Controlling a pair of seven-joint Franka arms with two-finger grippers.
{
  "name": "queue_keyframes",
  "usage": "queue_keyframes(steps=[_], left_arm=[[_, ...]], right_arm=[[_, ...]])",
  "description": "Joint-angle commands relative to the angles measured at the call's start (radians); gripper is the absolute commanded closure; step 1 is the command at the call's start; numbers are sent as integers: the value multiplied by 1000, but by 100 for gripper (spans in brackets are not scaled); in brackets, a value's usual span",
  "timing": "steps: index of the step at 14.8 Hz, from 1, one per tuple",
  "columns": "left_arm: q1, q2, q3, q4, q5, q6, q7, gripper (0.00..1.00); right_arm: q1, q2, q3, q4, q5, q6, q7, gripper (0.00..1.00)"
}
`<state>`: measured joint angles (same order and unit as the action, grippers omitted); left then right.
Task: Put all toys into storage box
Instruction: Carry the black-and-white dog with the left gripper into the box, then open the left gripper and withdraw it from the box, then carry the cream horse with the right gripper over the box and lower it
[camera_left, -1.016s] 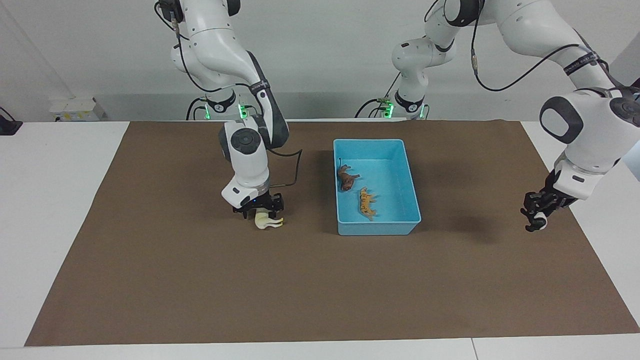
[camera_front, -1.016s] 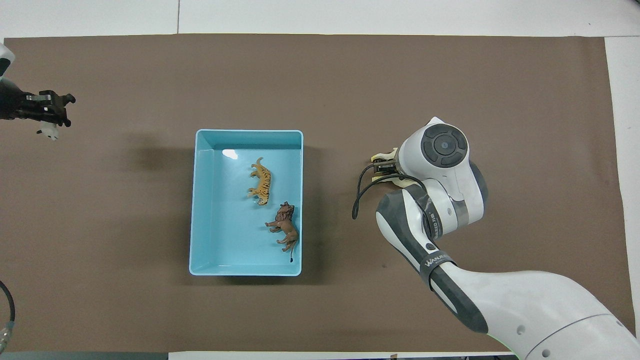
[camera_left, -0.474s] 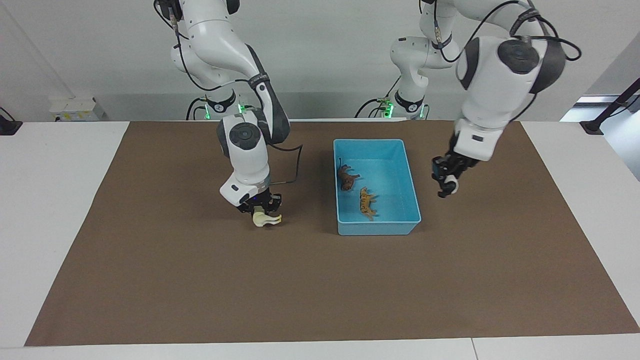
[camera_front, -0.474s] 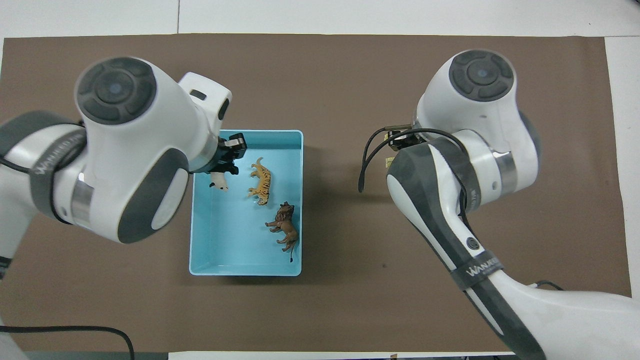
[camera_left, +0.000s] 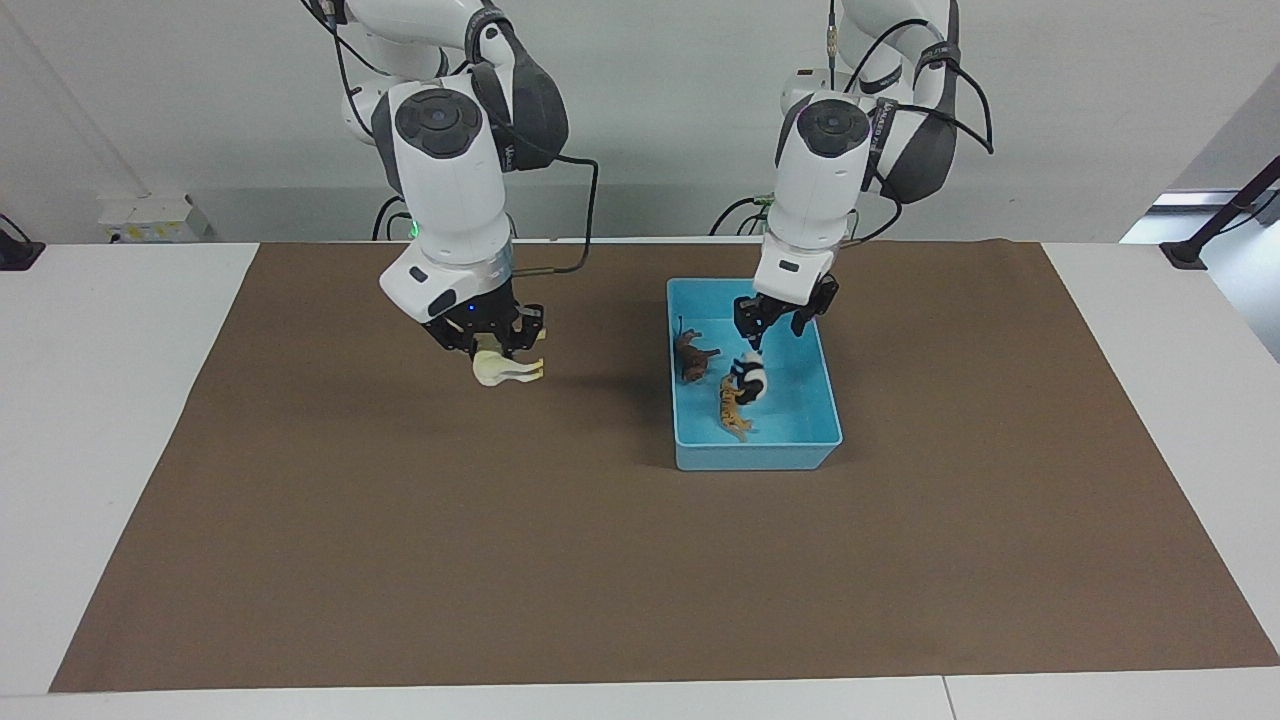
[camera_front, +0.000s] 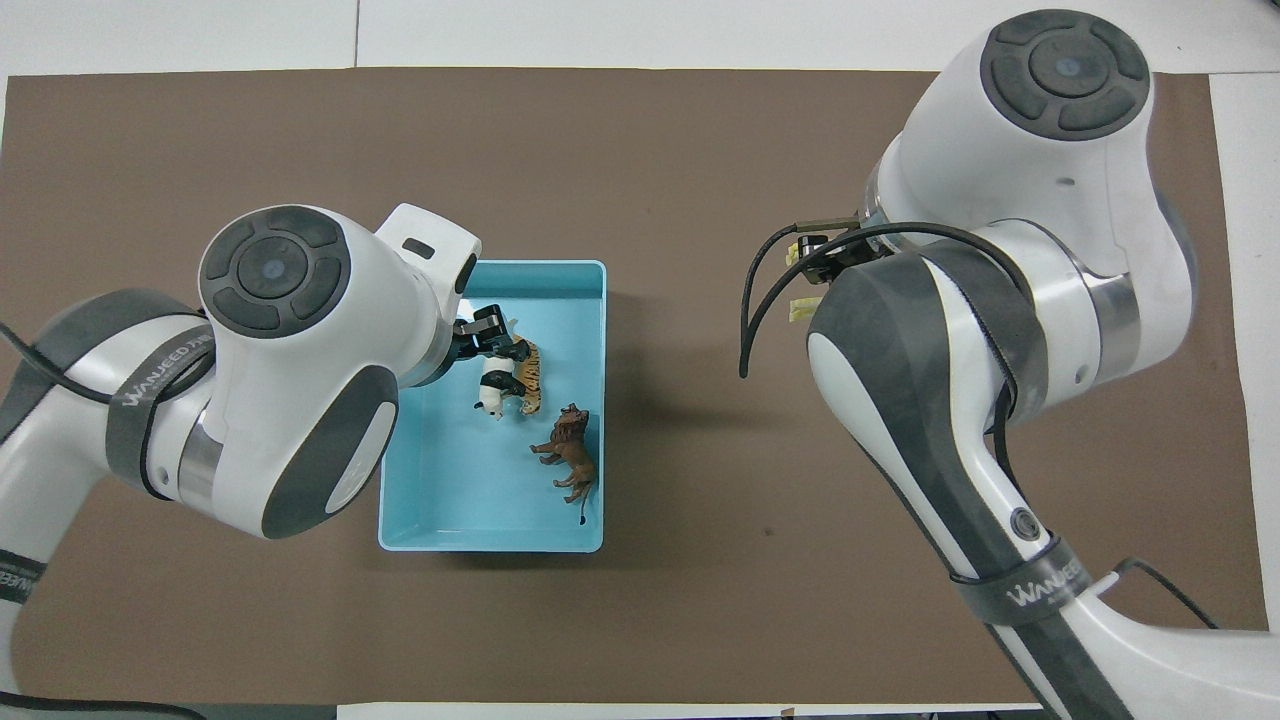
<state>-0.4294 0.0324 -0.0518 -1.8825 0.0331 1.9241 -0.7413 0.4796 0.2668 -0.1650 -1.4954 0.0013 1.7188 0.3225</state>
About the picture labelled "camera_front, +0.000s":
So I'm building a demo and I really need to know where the orange striped tiger toy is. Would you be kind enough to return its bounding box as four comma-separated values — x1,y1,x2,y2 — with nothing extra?
510,338,547,416

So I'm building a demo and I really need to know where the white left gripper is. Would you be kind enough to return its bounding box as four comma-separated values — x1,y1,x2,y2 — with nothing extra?
374,203,532,365

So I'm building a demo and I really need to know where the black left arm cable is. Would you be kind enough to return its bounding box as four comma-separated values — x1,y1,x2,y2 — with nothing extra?
0,310,217,407

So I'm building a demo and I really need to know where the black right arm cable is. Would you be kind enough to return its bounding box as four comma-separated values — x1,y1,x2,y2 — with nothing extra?
739,221,1021,441

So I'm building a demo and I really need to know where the light blue storage box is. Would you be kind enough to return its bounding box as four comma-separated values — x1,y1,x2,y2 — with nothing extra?
377,259,608,554

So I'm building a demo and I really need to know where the black and white panda toy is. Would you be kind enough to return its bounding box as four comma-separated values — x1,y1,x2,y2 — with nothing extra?
472,340,530,422

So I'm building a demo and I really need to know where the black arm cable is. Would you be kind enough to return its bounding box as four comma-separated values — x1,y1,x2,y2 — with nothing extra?
739,221,1021,441
0,310,217,407

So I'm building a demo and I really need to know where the cream white horse toy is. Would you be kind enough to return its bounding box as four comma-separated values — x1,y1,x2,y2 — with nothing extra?
786,238,823,324

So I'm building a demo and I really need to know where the brown table mat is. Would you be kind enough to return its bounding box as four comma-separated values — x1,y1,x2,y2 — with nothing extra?
0,67,1276,706

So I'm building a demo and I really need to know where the brown lion toy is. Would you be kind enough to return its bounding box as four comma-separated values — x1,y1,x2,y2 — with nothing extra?
529,403,600,528

